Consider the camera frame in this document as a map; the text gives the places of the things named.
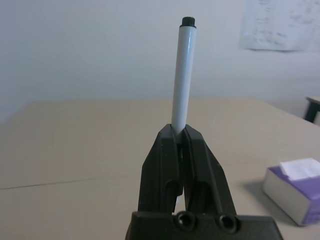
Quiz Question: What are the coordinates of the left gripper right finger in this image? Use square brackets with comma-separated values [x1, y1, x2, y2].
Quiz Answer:
[181, 125, 237, 215]

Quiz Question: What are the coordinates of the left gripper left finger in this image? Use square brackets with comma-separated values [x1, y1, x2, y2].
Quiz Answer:
[138, 124, 185, 215]

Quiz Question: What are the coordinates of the white marker black cap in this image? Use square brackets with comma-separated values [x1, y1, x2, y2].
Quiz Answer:
[171, 16, 198, 135]

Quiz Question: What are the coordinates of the purple tissue box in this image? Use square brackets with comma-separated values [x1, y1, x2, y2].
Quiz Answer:
[262, 157, 320, 228]

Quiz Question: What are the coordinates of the white wall paper sheet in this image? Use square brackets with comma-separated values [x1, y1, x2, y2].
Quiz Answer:
[238, 0, 320, 53]

